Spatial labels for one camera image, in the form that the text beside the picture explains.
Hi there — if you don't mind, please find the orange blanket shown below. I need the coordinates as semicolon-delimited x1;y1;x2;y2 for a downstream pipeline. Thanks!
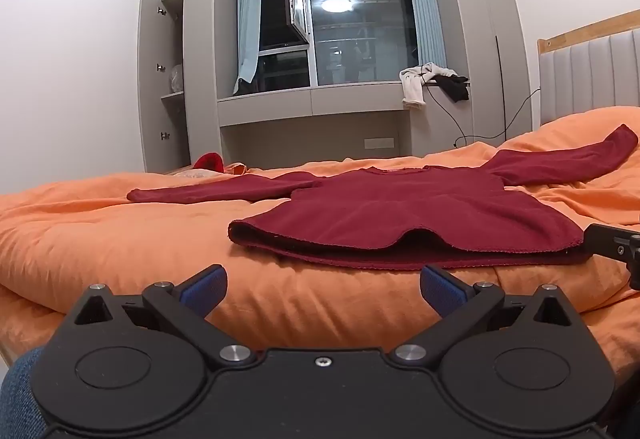
0;106;640;379

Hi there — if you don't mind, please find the black cloth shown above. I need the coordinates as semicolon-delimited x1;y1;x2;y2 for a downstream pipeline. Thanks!
434;74;471;102

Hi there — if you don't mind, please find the grey padded wooden headboard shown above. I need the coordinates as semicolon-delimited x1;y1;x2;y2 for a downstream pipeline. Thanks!
537;10;640;128

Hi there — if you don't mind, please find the grey built-in wardrobe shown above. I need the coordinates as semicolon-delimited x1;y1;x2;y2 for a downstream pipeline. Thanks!
138;0;534;175

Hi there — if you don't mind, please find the black cable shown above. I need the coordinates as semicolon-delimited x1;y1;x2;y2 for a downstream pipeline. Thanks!
422;36;542;149

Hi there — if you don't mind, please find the large window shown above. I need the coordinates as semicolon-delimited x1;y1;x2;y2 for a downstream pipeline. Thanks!
257;0;420;94

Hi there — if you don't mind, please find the red hat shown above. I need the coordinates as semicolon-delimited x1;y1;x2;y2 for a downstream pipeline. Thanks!
193;152;226;173

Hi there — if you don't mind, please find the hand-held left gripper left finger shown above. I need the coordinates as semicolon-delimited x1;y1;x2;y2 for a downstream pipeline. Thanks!
74;263;259;368

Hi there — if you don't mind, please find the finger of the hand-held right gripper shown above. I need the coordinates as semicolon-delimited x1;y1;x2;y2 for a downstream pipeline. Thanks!
583;222;640;291

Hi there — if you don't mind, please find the white cloth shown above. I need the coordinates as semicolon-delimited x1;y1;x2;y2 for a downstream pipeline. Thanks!
399;62;457;111

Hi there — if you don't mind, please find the light blue curtain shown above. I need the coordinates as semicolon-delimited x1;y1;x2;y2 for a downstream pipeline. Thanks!
400;0;448;70
232;0;264;96

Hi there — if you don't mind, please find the grey wardrobe door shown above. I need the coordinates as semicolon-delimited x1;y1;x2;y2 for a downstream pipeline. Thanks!
138;0;177;174

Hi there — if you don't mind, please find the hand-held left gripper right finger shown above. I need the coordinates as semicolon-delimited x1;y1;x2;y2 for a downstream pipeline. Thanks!
388;264;574;368

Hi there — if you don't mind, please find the dark red sweater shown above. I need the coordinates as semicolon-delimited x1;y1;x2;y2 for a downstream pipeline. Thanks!
126;124;639;271

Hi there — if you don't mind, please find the person's leg in blue jeans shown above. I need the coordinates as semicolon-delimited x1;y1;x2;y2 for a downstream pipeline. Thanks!
0;346;52;439

